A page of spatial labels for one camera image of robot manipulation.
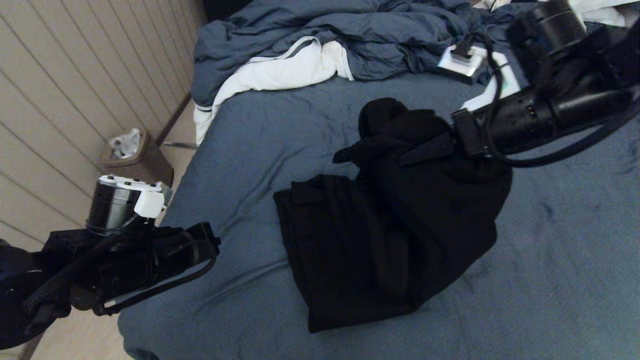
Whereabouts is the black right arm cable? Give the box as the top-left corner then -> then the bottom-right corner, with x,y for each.
465,32 -> 640,168

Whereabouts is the beige trash bin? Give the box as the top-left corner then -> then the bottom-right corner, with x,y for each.
101,129 -> 174,188

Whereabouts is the white pillow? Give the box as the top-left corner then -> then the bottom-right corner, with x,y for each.
570,0 -> 640,28

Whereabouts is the white plastic bin bag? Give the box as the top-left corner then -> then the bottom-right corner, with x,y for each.
110,128 -> 142,161

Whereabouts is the crumpled blue duvet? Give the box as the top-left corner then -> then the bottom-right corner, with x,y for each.
191,0 -> 640,83

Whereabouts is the dark headboard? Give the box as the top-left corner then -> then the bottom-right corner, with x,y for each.
202,0 -> 256,23

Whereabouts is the blue bed sheet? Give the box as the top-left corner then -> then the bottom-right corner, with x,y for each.
115,72 -> 640,360

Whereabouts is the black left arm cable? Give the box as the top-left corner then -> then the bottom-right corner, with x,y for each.
92,240 -> 219,317

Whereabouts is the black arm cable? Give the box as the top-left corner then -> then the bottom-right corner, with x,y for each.
92,240 -> 219,317
465,32 -> 640,168

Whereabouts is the black zip hoodie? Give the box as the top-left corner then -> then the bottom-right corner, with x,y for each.
273,97 -> 513,334

